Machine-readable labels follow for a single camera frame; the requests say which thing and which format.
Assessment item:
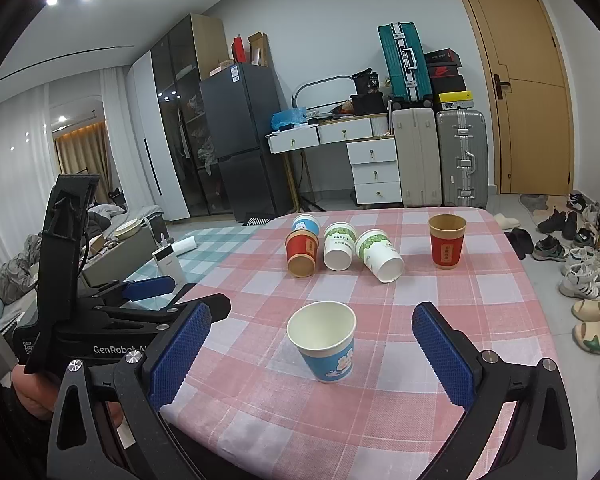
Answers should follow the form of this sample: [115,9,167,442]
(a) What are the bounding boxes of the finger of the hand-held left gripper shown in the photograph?
[81,276,176,309]
[92,294,231,331]

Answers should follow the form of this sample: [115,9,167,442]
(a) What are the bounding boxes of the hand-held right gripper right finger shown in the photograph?
[411,302,577,480]

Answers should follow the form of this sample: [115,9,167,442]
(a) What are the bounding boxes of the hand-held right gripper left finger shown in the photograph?
[46,302,221,480]

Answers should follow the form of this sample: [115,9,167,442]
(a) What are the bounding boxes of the red paper cup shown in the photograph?
[285,231,321,279]
[427,213,467,271]

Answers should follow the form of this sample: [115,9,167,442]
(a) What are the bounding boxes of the blue cartoon paper cup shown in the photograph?
[286,301,357,384]
[291,214,321,237]

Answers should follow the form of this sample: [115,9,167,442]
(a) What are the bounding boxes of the white green-leaf paper cup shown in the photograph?
[355,229,405,284]

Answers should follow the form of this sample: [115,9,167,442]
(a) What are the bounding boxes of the white green-print paper cup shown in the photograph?
[323,222,358,272]

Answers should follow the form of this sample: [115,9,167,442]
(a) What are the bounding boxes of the person's left hand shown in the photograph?
[9,365,62,423]

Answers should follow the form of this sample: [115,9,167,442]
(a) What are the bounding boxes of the white power bank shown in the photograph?
[151,246,187,285]

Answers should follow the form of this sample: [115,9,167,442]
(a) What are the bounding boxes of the grey sofa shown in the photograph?
[80,205,167,288]

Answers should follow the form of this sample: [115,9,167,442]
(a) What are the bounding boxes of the grey clothing pile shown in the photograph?
[0,235,43,306]

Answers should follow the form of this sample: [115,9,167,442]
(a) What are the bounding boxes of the teal checked cloth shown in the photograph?
[125,225,267,288]

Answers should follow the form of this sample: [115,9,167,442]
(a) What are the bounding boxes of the round beige bowl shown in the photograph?
[115,217,146,241]

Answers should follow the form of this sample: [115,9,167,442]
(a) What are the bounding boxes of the pink checked tablecloth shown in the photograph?
[157,207,563,480]

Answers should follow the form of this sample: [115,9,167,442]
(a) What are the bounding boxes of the white sheer curtain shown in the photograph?
[0,67,131,311]

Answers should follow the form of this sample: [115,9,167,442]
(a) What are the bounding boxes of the tan curtain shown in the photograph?
[54,130,112,196]

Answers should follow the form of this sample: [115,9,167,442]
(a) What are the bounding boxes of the dark grey refrigerator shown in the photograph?
[199,62,294,223]

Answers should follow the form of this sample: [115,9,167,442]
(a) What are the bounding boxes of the glass door cabinet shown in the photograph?
[151,14,231,218]

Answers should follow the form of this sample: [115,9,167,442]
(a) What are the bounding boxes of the pile of shoes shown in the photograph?
[495,191,600,358]

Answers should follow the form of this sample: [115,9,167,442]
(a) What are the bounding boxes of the white desk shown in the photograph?
[266,115,396,212]

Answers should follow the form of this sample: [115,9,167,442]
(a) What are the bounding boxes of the silver suitcase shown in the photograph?
[435,109,490,209]

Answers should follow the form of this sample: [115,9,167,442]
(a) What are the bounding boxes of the white drawer unit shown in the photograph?
[346,137,402,206]

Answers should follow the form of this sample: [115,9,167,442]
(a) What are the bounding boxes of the blue plastic bag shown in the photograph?
[271,108,308,132]

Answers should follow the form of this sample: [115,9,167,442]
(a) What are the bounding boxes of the beige suitcase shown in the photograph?
[390,106,443,207]

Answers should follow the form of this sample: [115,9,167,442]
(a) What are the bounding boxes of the yellow and black shoe box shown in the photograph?
[437,91,476,111]

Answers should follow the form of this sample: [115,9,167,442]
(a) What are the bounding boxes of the open cardboard box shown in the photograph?
[247,32,271,67]

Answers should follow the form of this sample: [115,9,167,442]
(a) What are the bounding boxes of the wooden door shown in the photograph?
[447,0,576,197]

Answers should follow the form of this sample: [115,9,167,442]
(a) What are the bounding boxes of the black bag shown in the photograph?
[351,67,386,116]

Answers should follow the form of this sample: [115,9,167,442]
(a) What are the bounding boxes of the red and black shoe box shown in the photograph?
[426,64,465,80]

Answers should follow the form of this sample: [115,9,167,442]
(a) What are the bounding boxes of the teal suitcase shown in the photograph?
[377,23,434,106]

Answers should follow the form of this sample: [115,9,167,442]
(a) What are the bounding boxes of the rounded metal frame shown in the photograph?
[293,76,356,111]

